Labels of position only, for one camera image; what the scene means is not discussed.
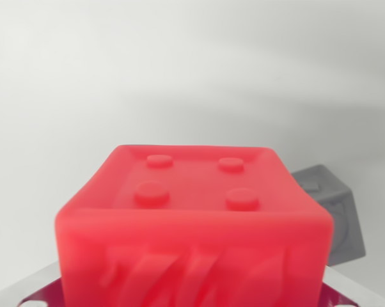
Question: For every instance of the black-padded metal gripper left finger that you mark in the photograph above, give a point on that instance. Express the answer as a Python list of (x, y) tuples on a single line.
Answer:
[(40, 288)]

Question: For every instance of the black-padded metal gripper right finger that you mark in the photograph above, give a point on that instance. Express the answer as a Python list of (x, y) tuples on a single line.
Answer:
[(342, 294)]

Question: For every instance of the red studded plastic cube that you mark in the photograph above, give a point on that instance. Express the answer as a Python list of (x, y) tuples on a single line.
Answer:
[(192, 230)]

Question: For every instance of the grey studded plastic cube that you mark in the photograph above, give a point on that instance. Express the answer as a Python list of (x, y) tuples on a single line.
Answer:
[(342, 217)]

